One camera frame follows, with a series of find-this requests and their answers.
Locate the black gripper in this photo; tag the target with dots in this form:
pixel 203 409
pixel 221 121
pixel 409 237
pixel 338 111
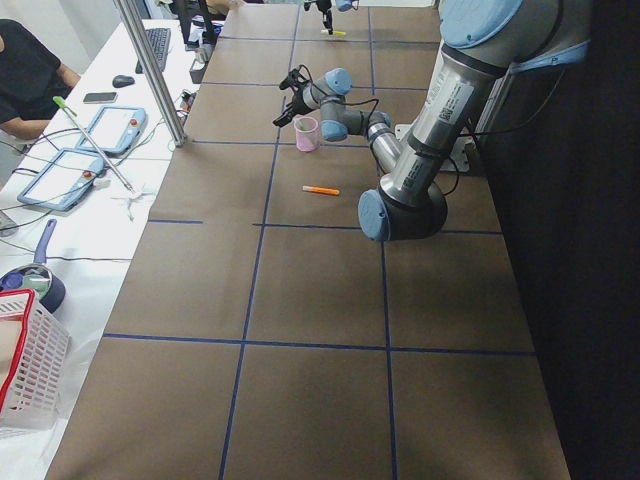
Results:
pixel 326 10
pixel 298 102

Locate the long metal grabber rod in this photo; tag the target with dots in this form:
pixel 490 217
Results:
pixel 71 115

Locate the black computer mouse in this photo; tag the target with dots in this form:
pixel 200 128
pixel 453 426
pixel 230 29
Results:
pixel 121 81

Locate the yellow highlighter pen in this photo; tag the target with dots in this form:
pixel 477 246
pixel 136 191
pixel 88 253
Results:
pixel 334 32

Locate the white plastic basket red rim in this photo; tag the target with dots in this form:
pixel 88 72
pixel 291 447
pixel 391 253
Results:
pixel 34 345

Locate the lower blue teach pendant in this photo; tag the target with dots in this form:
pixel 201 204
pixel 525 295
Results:
pixel 62 183

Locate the blue saucepan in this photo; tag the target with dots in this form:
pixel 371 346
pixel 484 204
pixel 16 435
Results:
pixel 37 276

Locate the orange highlighter pen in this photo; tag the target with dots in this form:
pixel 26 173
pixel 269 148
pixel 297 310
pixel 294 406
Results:
pixel 321 190

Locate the aluminium frame post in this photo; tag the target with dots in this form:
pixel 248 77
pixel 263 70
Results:
pixel 143 49

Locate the upper blue teach pendant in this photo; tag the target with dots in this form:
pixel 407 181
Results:
pixel 115 129

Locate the black keyboard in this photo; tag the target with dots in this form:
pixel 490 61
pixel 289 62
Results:
pixel 159 40

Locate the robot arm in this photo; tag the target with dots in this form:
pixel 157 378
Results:
pixel 481 42
pixel 344 5

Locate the pink mesh pen holder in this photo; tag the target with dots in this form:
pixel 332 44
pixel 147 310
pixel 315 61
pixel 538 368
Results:
pixel 315 130

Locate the person in black shirt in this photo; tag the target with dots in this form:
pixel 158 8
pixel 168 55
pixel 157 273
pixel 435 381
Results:
pixel 31 76

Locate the black smartphone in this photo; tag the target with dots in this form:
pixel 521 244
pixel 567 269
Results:
pixel 100 97

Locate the blue teach pendant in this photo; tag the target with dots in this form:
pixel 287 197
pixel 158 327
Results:
pixel 62 183
pixel 115 129

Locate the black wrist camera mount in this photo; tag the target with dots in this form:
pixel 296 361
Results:
pixel 296 79

